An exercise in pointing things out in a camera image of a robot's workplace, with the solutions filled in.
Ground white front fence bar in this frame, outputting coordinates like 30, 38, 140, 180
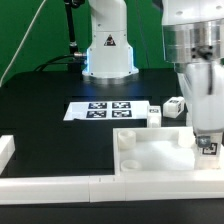
0, 170, 224, 205

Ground white square tabletop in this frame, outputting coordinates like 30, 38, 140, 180
113, 127, 224, 175

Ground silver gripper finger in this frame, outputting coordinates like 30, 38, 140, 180
196, 135, 210, 148

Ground white left fence piece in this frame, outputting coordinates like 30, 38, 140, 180
0, 135, 15, 175

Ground black cables at base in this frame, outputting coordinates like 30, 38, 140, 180
34, 51, 88, 73

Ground white cable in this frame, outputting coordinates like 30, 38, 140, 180
0, 0, 48, 88

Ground white marker sheet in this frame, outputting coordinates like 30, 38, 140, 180
64, 101, 149, 121

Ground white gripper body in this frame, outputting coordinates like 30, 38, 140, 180
176, 61, 224, 135

